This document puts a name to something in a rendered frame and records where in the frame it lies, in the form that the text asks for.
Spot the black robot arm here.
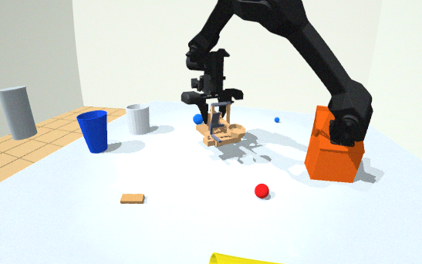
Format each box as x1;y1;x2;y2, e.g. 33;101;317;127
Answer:
185;0;373;147

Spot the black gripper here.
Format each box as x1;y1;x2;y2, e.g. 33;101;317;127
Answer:
181;72;244;124

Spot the red ball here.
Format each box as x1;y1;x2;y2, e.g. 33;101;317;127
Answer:
254;184;269;198

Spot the white cup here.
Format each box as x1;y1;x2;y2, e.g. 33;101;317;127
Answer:
125;103;150;135

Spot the blue ball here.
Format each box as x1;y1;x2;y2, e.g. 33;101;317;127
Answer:
193;114;203;124

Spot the wooden catapult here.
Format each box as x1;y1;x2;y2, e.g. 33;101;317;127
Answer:
196;101;246;147

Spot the blue cup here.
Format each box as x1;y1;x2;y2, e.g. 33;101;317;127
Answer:
76;110;107;154

